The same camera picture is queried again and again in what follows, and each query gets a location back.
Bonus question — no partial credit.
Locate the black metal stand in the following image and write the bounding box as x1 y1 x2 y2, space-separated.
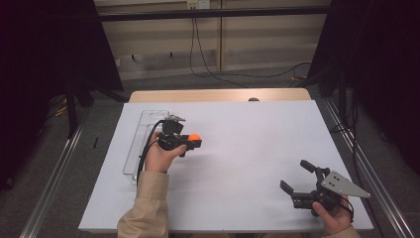
336 75 350 127
63 82 97 140

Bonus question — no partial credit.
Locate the white wall outlet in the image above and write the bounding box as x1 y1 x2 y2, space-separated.
186 0 211 10

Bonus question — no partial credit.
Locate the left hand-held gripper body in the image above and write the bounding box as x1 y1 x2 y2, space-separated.
157 114 190 158

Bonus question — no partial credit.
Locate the clear plastic tray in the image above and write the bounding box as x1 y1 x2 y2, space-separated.
122 109 171 186

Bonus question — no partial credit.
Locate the black hanging cable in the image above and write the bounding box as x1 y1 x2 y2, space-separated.
188 18 249 89
194 18 313 79

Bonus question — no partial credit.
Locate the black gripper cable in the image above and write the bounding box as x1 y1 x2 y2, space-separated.
136 119 166 186
341 196 356 223

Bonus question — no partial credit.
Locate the person's right hand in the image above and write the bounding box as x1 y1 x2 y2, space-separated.
311 196 354 237

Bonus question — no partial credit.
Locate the black curtain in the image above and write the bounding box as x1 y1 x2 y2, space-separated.
308 0 420 175
0 0 125 187

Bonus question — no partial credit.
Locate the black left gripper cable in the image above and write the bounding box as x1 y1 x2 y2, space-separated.
136 119 166 186

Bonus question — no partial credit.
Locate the aluminium rail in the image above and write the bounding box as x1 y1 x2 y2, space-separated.
19 108 91 238
325 98 416 238

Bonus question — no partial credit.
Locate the black floor cable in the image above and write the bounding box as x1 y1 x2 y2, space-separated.
330 88 362 186

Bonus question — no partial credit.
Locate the black horizontal bar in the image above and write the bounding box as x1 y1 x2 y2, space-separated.
97 5 331 23

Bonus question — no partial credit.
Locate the person's left hand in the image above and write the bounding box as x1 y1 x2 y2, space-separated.
144 131 188 175

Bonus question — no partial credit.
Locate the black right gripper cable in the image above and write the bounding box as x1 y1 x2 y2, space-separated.
341 196 356 223

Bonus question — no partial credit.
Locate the yellow cable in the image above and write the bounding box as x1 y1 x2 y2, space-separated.
49 95 69 119

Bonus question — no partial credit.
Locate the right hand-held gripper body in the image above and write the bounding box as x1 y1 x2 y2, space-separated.
290 167 371 218

